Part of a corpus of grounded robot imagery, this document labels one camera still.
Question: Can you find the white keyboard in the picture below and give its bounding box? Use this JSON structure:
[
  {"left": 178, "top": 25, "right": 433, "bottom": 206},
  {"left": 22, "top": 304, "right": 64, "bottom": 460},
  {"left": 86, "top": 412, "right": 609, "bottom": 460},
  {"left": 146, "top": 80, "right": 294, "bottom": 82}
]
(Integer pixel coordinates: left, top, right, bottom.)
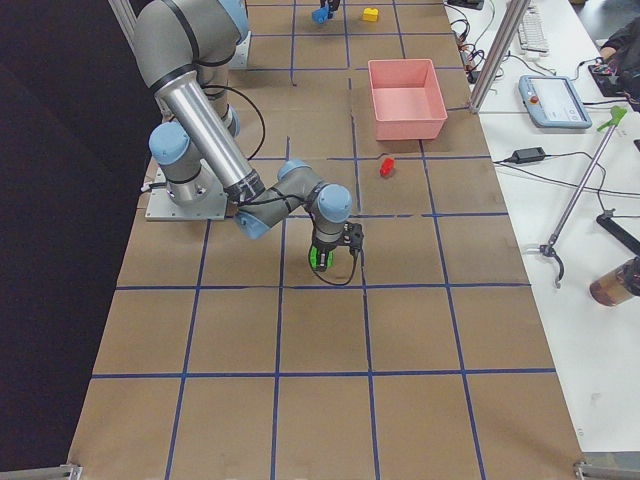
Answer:
[{"left": 517, "top": 4, "right": 549, "bottom": 55}]

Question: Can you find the teach pendant tablet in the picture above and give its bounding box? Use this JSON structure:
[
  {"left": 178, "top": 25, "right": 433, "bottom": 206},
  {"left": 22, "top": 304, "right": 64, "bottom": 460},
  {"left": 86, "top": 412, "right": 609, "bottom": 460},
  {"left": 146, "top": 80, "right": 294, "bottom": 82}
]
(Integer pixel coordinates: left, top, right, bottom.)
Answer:
[{"left": 518, "top": 75, "right": 592, "bottom": 130}]

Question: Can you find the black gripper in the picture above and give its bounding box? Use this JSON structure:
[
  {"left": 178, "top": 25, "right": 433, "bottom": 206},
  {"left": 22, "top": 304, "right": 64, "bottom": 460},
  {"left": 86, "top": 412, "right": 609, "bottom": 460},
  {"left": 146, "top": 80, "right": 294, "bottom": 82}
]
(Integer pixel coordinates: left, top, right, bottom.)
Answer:
[{"left": 309, "top": 220, "right": 350, "bottom": 271}]

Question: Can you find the black power adapter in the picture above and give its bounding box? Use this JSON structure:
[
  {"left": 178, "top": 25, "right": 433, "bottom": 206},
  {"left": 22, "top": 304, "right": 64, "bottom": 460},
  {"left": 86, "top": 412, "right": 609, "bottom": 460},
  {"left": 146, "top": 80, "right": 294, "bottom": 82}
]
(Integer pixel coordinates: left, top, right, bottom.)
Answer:
[{"left": 510, "top": 147, "right": 547, "bottom": 164}]

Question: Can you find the pink plastic box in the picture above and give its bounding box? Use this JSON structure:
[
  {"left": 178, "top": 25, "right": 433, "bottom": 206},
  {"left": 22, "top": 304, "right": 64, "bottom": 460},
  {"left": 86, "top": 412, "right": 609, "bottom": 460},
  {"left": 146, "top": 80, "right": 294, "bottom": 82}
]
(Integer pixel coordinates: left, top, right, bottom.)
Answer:
[{"left": 368, "top": 59, "right": 448, "bottom": 141}]

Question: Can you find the aluminium frame post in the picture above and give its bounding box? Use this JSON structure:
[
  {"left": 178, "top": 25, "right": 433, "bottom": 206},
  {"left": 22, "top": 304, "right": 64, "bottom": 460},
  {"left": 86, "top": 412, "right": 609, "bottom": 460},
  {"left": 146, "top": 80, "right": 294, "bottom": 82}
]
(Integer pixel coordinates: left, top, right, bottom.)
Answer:
[{"left": 468, "top": 0, "right": 530, "bottom": 114}]

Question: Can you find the green toy block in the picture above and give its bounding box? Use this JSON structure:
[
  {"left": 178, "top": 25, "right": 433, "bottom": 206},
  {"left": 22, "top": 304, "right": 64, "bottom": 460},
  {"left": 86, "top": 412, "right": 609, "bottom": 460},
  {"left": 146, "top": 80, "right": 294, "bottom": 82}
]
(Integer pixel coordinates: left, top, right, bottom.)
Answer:
[{"left": 310, "top": 246, "right": 333, "bottom": 272}]

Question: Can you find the red toy block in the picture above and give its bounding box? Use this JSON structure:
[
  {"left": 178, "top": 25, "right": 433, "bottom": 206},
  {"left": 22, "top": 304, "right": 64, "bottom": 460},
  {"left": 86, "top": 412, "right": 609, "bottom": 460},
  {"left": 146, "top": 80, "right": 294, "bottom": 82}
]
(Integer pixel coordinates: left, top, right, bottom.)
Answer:
[{"left": 379, "top": 156, "right": 395, "bottom": 178}]

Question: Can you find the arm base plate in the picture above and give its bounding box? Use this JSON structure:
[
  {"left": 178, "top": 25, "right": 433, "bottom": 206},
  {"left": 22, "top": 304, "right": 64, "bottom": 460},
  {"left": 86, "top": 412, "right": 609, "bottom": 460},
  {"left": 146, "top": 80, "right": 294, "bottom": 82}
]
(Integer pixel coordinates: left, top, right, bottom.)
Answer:
[
  {"left": 229, "top": 32, "right": 251, "bottom": 70},
  {"left": 146, "top": 159, "right": 228, "bottom": 221}
]

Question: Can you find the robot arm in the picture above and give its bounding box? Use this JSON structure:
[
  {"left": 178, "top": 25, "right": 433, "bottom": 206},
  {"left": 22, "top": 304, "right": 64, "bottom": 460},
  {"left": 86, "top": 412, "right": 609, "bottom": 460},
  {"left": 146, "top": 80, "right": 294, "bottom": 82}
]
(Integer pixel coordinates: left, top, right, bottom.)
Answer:
[{"left": 133, "top": 1, "right": 364, "bottom": 271}]

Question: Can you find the brown paper table cover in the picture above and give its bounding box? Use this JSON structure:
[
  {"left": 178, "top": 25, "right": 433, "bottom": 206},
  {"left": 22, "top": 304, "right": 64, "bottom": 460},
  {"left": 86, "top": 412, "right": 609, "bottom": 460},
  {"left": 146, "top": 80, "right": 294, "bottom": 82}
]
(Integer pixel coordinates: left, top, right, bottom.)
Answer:
[{"left": 69, "top": 1, "right": 580, "bottom": 479}]

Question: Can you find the yellow toy block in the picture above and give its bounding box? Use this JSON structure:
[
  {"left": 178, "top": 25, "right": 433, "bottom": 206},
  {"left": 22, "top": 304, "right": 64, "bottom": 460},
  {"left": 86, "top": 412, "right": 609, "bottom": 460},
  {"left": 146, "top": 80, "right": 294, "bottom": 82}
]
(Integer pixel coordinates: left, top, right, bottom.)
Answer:
[{"left": 362, "top": 7, "right": 379, "bottom": 22}]

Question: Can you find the reacher grabber tool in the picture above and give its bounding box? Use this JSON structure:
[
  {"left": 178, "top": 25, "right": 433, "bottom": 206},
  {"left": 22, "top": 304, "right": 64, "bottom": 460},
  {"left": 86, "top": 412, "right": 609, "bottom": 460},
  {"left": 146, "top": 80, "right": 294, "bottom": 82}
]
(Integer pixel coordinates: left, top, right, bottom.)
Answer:
[{"left": 538, "top": 106, "right": 628, "bottom": 289}]

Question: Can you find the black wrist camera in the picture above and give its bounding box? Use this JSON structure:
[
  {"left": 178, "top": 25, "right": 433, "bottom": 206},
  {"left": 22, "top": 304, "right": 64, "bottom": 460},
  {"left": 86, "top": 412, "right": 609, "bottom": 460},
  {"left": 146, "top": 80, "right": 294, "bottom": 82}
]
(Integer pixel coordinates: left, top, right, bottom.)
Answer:
[{"left": 343, "top": 222, "right": 364, "bottom": 259}]

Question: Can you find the blue toy block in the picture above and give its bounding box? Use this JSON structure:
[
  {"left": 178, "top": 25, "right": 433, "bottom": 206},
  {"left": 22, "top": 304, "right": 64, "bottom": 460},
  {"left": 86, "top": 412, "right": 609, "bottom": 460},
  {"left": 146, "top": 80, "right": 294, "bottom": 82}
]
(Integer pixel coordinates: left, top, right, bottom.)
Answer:
[{"left": 311, "top": 6, "right": 332, "bottom": 25}]

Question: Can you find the brown bottle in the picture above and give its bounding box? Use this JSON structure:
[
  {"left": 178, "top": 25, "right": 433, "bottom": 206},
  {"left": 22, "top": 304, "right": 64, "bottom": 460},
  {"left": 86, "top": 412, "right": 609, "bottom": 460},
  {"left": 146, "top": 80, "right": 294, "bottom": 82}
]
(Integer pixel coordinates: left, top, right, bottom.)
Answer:
[{"left": 589, "top": 257, "right": 639, "bottom": 306}]

